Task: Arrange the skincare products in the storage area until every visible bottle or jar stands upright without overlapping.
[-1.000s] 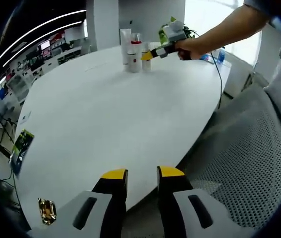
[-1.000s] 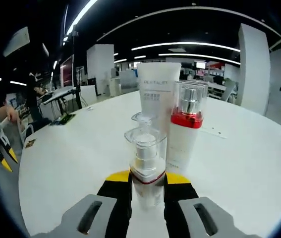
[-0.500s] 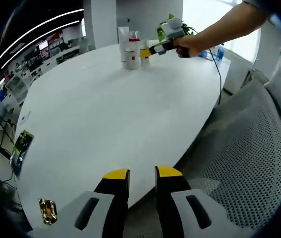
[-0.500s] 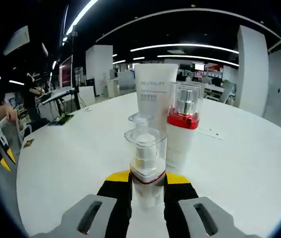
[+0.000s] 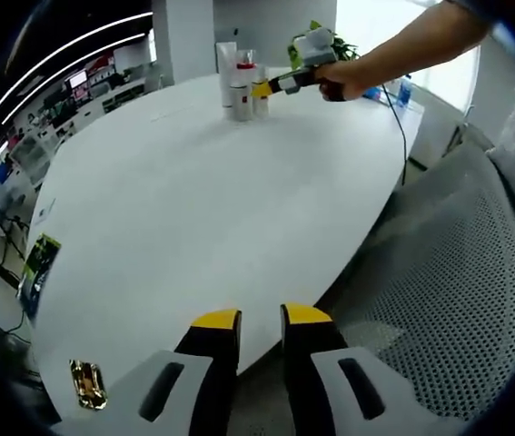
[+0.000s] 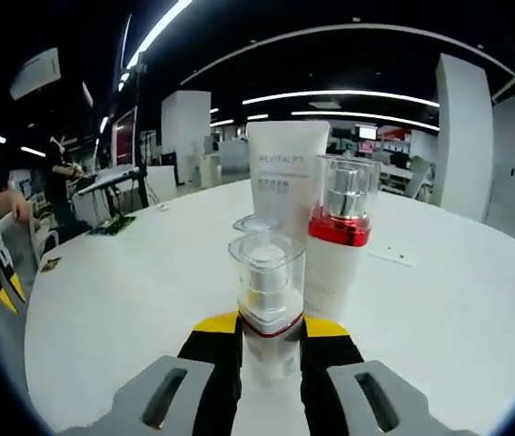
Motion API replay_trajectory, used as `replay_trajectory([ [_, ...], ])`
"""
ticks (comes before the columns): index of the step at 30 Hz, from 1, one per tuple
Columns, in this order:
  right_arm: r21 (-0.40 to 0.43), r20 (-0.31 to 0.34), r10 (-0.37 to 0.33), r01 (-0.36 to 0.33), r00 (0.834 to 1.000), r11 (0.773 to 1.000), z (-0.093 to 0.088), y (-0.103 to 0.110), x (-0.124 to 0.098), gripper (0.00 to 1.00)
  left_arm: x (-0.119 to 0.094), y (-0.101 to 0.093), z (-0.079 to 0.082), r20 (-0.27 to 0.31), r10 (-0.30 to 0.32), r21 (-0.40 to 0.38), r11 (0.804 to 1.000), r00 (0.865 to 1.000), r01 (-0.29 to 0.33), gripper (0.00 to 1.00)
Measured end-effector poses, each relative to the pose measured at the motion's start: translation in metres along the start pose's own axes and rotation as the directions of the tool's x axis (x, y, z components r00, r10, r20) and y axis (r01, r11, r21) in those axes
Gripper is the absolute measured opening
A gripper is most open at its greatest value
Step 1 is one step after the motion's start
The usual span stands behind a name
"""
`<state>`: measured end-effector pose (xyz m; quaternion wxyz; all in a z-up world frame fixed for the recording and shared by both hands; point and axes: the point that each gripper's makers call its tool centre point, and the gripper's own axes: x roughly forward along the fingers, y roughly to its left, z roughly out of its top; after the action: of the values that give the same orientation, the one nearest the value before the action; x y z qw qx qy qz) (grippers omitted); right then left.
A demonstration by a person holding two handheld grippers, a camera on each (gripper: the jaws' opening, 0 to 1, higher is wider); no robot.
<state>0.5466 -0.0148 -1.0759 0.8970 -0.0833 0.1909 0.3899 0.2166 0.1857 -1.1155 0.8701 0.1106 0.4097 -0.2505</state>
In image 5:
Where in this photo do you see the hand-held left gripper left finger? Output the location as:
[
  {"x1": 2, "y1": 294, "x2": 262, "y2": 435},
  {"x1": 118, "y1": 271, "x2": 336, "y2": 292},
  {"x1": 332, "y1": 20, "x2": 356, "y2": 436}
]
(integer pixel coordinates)
[{"x1": 97, "y1": 308, "x2": 243, "y2": 436}]

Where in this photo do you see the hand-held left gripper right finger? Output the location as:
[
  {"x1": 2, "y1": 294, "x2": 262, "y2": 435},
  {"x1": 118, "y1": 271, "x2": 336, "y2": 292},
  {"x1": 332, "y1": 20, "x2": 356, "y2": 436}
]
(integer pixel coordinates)
[{"x1": 279, "y1": 302, "x2": 418, "y2": 436}]

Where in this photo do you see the white skincare squeeze tube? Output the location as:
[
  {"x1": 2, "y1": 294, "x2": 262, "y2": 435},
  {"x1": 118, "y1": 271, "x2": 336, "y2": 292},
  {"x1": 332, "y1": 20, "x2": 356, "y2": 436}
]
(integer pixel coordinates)
[{"x1": 214, "y1": 40, "x2": 239, "y2": 111}]

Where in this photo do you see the gold foil packet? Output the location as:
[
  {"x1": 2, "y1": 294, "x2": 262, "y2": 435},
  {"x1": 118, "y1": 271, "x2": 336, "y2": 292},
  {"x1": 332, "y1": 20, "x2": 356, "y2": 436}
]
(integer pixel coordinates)
[{"x1": 68, "y1": 359, "x2": 109, "y2": 411}]

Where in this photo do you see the green black snack packet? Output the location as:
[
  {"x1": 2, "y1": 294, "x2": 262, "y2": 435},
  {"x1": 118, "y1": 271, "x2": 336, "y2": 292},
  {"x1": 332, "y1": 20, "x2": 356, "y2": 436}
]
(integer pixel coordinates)
[{"x1": 19, "y1": 233, "x2": 63, "y2": 320}]

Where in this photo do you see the blue label water bottle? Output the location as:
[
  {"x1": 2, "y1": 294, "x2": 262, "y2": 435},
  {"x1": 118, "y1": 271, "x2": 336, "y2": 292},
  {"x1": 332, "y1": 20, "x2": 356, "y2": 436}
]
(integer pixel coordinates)
[{"x1": 397, "y1": 76, "x2": 415, "y2": 108}]

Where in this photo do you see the person's right hand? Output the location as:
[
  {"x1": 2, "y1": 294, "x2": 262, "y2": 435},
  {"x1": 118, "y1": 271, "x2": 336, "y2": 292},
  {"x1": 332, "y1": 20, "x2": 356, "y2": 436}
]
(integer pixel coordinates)
[{"x1": 317, "y1": 60, "x2": 372, "y2": 104}]

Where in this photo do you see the green potted plant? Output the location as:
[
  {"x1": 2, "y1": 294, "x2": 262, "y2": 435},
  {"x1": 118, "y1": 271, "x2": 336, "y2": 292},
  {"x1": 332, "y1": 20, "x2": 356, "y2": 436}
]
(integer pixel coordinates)
[{"x1": 287, "y1": 20, "x2": 361, "y2": 70}]

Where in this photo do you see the grey mesh office chair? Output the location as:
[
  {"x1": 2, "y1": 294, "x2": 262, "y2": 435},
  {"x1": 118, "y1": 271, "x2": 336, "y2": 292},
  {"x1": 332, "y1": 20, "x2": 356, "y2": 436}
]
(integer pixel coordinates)
[{"x1": 329, "y1": 140, "x2": 515, "y2": 424}]

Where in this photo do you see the small white table label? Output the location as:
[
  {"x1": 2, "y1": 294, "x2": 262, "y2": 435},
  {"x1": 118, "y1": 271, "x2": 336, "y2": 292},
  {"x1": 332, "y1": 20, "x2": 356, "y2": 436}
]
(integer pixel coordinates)
[{"x1": 35, "y1": 198, "x2": 57, "y2": 227}]

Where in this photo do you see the ceiling light strip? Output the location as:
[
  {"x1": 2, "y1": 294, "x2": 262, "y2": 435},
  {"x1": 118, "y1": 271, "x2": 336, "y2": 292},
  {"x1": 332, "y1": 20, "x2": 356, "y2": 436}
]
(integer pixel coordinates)
[
  {"x1": 0, "y1": 11, "x2": 154, "y2": 156},
  {"x1": 0, "y1": 31, "x2": 147, "y2": 172}
]

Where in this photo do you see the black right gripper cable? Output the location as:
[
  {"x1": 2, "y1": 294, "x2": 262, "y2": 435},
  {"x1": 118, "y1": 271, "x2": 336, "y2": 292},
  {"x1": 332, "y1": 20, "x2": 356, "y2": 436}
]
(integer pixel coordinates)
[{"x1": 381, "y1": 84, "x2": 411, "y2": 185}]

